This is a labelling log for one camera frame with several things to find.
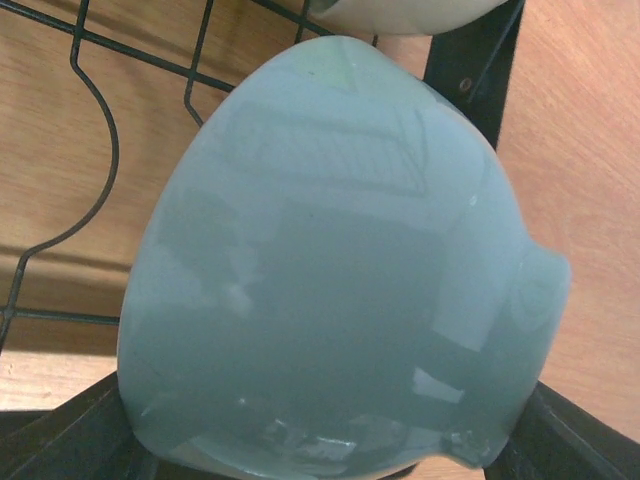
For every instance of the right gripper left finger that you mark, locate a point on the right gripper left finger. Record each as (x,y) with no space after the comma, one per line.
(87,437)

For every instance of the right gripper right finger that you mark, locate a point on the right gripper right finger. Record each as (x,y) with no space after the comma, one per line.
(556,439)

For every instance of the white bowl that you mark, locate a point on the white bowl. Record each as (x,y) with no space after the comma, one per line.
(401,17)

